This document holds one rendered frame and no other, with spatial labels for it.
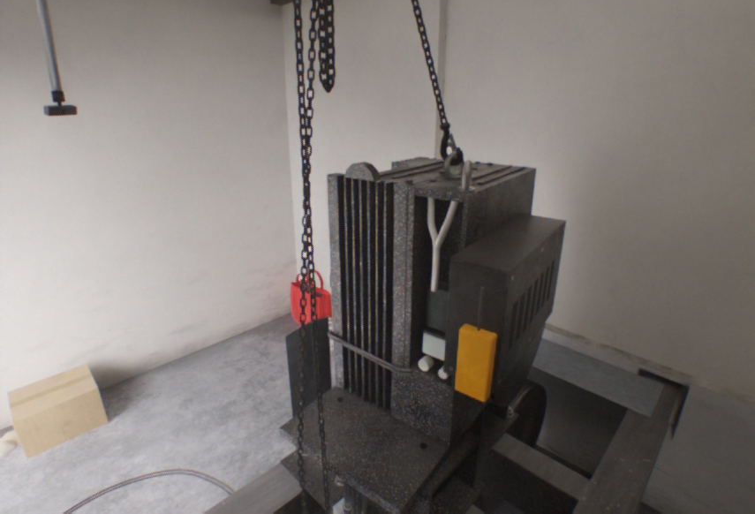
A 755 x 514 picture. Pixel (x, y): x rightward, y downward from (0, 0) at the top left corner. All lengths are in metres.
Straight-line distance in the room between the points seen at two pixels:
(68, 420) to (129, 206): 1.29
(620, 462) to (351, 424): 0.93
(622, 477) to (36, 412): 2.75
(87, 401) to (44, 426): 0.23
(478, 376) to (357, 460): 0.45
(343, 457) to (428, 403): 0.27
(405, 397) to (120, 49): 2.49
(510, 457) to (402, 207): 0.98
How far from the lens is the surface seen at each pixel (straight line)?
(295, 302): 3.53
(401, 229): 1.02
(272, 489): 1.50
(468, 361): 0.93
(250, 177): 3.24
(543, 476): 1.59
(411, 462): 1.22
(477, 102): 2.24
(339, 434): 1.28
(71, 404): 2.92
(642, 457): 1.78
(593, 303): 2.16
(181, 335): 3.36
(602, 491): 1.61
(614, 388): 2.04
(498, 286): 0.85
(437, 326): 1.11
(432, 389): 1.18
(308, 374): 1.59
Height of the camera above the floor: 1.80
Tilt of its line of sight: 18 degrees down
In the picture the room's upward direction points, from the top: straight up
